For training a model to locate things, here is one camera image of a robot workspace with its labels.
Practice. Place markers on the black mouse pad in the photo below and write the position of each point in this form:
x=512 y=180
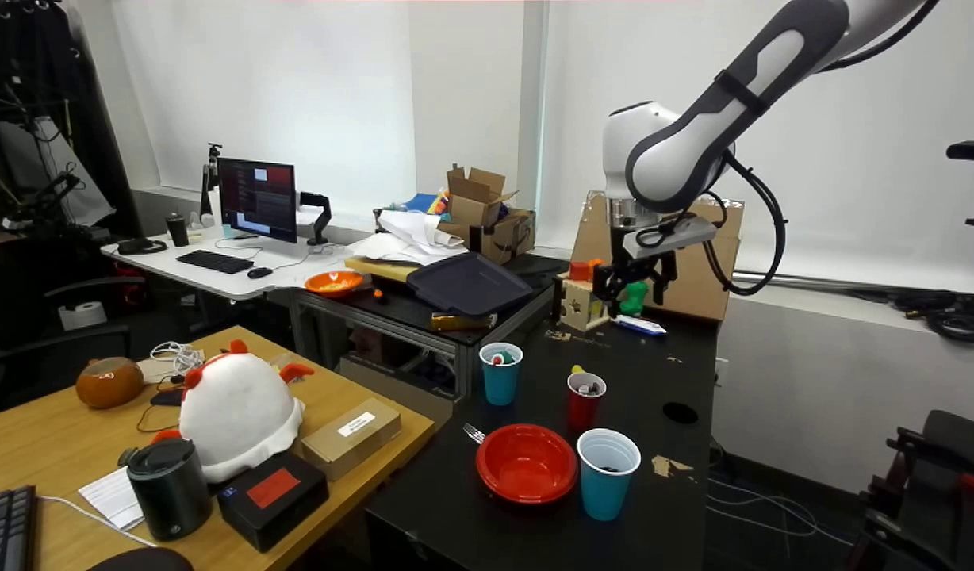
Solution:
x=141 y=561

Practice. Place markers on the black mug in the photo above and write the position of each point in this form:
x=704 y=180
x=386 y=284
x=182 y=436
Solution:
x=178 y=230

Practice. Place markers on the black box red label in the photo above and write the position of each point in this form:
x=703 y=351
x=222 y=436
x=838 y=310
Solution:
x=275 y=497

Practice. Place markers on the wooden desk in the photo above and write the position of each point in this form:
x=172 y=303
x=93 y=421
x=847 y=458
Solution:
x=43 y=444

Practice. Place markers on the black office chair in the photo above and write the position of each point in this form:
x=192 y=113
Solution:
x=43 y=351

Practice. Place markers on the metal utensil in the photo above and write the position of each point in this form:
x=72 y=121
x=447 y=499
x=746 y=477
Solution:
x=475 y=432

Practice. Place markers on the black computer monitor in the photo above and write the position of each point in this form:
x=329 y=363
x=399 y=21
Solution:
x=257 y=199

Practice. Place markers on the black webcam stand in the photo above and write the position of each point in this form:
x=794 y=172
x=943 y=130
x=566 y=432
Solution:
x=210 y=180

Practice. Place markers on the white paper sheet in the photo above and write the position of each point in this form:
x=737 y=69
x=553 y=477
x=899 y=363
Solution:
x=108 y=497

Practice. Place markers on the hanging dark coats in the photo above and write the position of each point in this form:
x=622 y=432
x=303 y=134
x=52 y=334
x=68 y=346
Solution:
x=43 y=127

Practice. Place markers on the colourful book stack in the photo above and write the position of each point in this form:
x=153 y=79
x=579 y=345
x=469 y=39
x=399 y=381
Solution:
x=423 y=202

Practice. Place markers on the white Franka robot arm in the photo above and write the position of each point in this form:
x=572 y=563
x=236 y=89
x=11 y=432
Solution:
x=719 y=105

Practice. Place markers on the orange plate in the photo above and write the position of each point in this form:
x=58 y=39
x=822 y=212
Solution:
x=334 y=284

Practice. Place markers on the wooden toy box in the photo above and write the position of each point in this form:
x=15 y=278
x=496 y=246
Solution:
x=579 y=305

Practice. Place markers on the white tissue box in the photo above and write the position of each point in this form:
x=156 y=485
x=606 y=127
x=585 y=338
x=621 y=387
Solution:
x=80 y=315

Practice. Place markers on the red plastic bowl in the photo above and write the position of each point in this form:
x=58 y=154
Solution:
x=528 y=465

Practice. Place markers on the red plastic cup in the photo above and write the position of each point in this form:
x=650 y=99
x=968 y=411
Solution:
x=585 y=413

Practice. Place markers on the black computer mouse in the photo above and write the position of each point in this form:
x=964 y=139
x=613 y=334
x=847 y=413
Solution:
x=257 y=272

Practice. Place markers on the green toy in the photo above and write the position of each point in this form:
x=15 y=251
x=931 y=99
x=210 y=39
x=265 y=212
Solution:
x=632 y=299

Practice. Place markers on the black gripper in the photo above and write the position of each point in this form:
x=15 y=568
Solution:
x=645 y=273

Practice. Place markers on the white desk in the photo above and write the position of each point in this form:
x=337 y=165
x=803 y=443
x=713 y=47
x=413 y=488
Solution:
x=156 y=264

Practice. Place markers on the black side table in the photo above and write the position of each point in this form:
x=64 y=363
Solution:
x=393 y=310

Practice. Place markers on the black pouch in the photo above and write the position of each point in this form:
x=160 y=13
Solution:
x=141 y=246

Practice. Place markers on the red toy block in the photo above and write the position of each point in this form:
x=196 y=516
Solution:
x=582 y=272

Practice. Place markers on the dark blue storage lid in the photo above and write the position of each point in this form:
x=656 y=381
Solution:
x=469 y=284

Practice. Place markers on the large flat cardboard box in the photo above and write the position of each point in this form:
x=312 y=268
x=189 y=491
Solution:
x=707 y=288

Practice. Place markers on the candies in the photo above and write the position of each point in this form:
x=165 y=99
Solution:
x=585 y=385

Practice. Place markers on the yellow toy banana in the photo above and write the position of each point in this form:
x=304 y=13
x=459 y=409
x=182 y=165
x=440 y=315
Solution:
x=579 y=368

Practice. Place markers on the tan cardboard box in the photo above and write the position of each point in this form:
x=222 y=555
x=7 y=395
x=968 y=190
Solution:
x=346 y=432

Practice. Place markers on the large blue plastic cup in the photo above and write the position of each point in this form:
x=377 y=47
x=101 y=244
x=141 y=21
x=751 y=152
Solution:
x=606 y=497

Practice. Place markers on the white blue tube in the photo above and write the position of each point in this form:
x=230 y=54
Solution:
x=638 y=326

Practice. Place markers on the small teal plastic cup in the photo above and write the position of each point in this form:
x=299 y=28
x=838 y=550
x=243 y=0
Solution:
x=500 y=387

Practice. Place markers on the open cardboard box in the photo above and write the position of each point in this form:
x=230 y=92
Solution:
x=488 y=217

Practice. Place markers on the black headphone stand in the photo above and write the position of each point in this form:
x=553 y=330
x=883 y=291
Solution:
x=319 y=207

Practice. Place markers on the black keyboard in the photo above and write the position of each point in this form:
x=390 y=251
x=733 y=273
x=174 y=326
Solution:
x=5 y=528
x=217 y=262

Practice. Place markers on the brown ball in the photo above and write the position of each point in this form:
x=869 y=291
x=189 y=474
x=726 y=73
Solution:
x=108 y=381

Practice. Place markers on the white plastic bag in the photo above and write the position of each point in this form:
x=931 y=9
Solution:
x=410 y=238

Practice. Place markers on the large tan tape scrap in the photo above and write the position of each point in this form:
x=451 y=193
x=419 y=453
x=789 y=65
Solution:
x=667 y=465

